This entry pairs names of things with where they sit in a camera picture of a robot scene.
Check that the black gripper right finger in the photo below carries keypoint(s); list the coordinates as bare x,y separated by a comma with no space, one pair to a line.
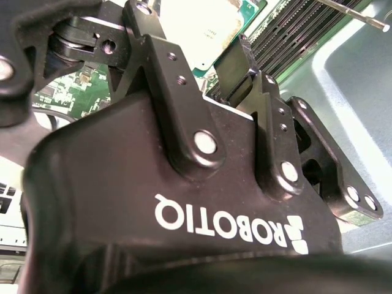
275,137

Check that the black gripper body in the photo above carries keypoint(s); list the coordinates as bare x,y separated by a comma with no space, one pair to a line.
122,183

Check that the metal locking lever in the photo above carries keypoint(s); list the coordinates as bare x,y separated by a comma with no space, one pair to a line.
361,16

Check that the silver CPU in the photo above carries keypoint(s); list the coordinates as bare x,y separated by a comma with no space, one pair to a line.
199,30

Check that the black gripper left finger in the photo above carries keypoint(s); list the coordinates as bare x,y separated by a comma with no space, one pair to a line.
165,76

